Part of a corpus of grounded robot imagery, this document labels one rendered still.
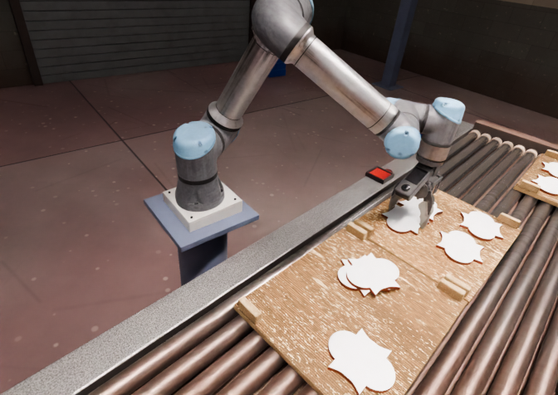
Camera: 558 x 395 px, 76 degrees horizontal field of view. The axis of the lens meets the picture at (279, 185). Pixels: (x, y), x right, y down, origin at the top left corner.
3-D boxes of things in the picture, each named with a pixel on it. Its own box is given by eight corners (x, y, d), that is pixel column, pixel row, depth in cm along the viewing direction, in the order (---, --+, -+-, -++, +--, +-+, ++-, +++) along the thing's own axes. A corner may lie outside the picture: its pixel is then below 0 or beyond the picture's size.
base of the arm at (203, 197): (165, 196, 111) (161, 169, 105) (205, 177, 120) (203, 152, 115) (194, 218, 103) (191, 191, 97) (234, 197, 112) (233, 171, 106)
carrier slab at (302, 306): (232, 309, 77) (233, 304, 76) (345, 230, 102) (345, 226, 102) (369, 446, 57) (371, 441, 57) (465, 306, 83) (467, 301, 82)
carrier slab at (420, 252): (347, 229, 103) (348, 225, 102) (415, 182, 128) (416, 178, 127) (467, 306, 83) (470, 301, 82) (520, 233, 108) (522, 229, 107)
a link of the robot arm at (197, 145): (168, 177, 103) (162, 134, 95) (191, 154, 113) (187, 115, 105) (207, 185, 100) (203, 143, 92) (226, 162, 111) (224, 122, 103)
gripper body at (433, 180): (437, 194, 103) (452, 157, 96) (423, 204, 97) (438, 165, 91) (413, 182, 107) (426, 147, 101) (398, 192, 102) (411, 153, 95)
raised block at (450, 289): (435, 287, 85) (439, 280, 83) (438, 284, 86) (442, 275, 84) (460, 303, 81) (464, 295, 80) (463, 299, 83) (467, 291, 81)
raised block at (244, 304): (237, 307, 76) (237, 299, 74) (243, 302, 77) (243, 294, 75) (255, 326, 72) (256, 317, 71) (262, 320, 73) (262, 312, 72)
